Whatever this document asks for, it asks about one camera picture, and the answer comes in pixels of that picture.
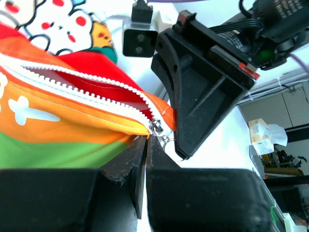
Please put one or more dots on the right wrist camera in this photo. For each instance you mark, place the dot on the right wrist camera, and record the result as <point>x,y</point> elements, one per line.
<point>139,31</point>

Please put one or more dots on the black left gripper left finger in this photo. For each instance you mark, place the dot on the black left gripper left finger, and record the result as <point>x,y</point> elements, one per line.
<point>107,199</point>

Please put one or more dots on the tissue box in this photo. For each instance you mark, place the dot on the tissue box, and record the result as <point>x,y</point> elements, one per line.
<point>264,136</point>

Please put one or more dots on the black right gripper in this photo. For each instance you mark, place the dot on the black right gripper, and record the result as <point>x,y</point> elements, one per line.
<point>208,70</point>

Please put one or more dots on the rainbow hooded zip jacket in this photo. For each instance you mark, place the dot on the rainbow hooded zip jacket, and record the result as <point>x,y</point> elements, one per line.
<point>65,100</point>

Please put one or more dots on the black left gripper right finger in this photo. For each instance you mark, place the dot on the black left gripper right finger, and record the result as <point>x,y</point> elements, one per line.
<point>202,200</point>

